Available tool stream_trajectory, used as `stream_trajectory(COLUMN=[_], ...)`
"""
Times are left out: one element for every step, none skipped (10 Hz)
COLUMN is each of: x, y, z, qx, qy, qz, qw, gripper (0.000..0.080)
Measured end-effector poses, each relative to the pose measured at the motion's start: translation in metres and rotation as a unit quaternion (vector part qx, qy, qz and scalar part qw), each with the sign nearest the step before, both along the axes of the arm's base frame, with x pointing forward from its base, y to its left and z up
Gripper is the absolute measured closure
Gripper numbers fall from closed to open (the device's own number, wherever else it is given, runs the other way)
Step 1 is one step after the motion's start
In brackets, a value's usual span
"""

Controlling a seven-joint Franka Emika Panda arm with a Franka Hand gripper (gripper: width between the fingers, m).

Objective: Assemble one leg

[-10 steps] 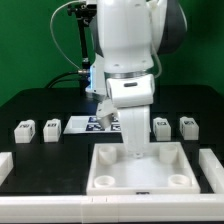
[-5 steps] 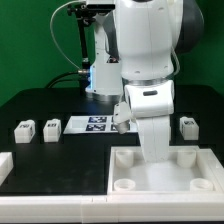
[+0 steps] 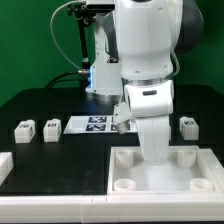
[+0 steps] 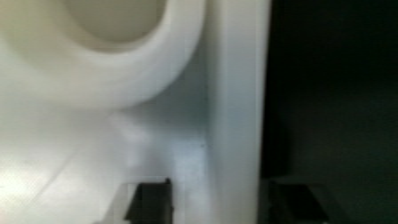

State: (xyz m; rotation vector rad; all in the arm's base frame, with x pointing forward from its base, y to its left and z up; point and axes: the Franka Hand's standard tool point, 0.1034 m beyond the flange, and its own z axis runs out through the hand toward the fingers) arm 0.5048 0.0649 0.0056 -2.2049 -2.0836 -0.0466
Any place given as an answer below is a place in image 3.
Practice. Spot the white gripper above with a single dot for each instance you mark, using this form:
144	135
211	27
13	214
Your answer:
150	107

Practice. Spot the white square table top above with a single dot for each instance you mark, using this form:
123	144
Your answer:
187	170

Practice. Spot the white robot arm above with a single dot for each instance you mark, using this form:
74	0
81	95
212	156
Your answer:
137	46

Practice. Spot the white marker sheet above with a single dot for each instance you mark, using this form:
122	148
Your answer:
90	124

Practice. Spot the white left fence piece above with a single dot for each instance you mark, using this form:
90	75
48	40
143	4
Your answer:
6	165

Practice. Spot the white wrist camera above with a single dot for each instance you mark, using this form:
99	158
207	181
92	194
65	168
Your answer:
122	117

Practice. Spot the black camera pole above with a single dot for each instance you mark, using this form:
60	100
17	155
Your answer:
84	20

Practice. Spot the white front fence rail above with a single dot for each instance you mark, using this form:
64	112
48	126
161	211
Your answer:
112	209

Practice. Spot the grey camera on pole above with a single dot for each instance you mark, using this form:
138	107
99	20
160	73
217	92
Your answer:
101	6

